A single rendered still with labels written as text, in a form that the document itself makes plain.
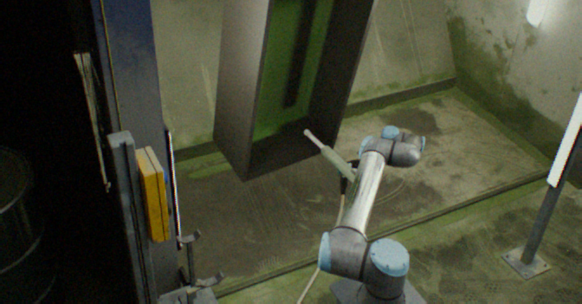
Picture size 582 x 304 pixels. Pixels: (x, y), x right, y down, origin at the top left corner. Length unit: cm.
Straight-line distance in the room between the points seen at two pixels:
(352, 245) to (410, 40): 268
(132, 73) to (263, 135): 154
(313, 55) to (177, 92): 102
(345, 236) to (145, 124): 86
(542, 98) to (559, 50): 36
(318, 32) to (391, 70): 144
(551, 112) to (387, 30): 129
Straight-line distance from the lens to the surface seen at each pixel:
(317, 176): 393
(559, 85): 429
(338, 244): 232
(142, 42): 201
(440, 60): 490
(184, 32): 401
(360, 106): 449
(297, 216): 364
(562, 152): 323
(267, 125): 353
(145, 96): 211
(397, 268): 227
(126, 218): 172
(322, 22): 324
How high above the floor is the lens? 257
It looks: 37 degrees down
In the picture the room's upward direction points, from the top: 3 degrees clockwise
